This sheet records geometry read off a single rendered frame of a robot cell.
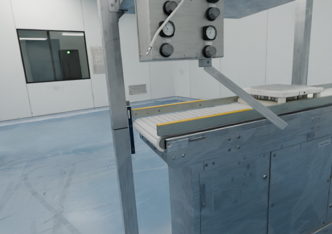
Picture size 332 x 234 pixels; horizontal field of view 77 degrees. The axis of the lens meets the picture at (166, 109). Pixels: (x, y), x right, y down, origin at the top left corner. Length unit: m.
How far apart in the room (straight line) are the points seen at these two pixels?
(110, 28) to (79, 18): 4.99
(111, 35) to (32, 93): 4.83
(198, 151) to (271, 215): 0.58
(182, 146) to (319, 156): 0.81
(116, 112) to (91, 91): 4.88
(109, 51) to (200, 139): 0.46
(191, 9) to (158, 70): 5.85
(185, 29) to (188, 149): 0.34
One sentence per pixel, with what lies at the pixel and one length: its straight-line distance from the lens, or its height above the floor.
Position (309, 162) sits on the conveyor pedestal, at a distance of 1.22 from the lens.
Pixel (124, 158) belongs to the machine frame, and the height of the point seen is 0.65.
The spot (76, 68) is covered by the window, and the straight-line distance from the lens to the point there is 5.63.
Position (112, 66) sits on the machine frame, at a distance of 0.81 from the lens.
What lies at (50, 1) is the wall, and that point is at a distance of 5.81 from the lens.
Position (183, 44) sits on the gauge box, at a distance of 0.56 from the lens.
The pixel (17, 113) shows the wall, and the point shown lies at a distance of 5.63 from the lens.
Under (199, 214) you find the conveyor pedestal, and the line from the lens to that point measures 0.84.
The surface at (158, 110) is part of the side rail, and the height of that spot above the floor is 0.83.
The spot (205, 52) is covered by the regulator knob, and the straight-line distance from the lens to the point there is 0.58.
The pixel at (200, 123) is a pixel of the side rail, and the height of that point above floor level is 0.84.
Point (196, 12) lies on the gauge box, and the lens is 0.59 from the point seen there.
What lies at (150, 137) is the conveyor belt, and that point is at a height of 0.80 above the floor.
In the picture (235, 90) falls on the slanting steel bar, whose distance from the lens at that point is 0.65.
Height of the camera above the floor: 1.01
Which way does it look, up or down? 11 degrees down
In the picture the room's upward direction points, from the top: 3 degrees counter-clockwise
